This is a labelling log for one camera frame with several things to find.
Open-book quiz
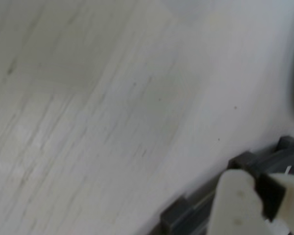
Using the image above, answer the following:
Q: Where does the white black-padded gripper finger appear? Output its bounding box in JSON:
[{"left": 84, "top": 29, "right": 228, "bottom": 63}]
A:
[{"left": 256, "top": 172, "right": 294, "bottom": 235}]

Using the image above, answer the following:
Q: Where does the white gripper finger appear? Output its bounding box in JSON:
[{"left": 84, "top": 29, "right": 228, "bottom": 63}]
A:
[{"left": 207, "top": 170, "right": 272, "bottom": 235}]

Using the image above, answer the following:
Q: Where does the gray circular toy rail track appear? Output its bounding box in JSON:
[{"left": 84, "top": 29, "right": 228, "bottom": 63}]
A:
[{"left": 159, "top": 136, "right": 294, "bottom": 235}]

